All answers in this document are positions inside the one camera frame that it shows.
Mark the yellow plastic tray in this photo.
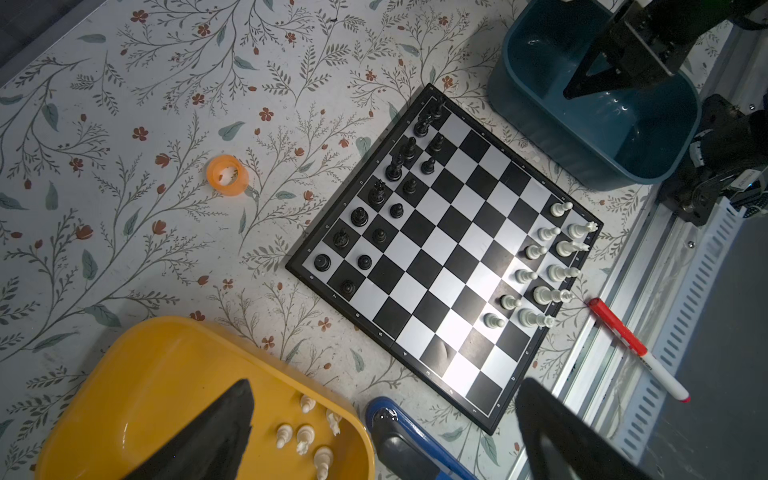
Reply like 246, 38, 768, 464
35, 316, 375, 479

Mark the black white chessboard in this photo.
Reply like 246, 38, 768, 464
287, 85, 603, 433

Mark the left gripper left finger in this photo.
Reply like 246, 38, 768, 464
126, 379, 254, 479

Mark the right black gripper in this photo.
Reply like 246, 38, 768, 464
563, 0, 756, 99

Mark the blue stapler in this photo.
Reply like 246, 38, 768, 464
365, 396, 476, 480

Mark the teal plastic tray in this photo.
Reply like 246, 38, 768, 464
487, 1, 702, 191

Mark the red white marker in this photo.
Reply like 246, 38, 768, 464
586, 298, 691, 403

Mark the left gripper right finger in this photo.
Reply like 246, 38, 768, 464
515, 378, 648, 480

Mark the orange tape roll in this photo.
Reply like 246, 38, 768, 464
206, 155, 249, 196

